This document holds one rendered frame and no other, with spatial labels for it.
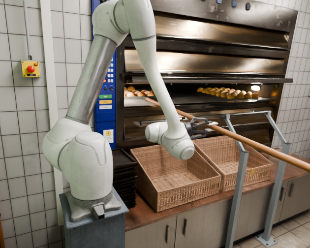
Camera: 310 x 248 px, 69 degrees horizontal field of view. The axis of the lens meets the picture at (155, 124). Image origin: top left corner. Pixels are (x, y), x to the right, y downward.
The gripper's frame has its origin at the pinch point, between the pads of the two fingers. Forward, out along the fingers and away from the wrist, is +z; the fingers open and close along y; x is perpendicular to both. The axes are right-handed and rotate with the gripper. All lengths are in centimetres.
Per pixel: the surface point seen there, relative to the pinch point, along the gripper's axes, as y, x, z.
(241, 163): 33, -6, 38
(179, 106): 2, -65, 19
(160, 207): 57, -14, -23
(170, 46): -47, -65, 6
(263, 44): -55, -64, 111
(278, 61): -40, -68, 143
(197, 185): 49, -15, 7
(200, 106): 3, -65, 42
